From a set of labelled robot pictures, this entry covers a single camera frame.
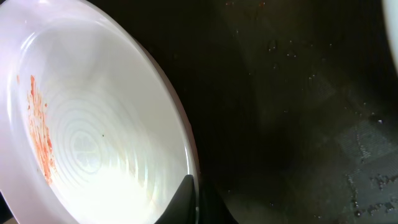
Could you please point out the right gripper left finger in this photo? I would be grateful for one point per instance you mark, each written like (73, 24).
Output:
(182, 207)

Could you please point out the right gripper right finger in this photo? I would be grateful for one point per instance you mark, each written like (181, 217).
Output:
(212, 208)

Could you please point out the white plate with pink rim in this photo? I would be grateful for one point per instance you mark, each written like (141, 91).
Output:
(92, 131)

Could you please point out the cream white plate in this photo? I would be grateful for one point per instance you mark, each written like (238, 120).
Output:
(390, 12)

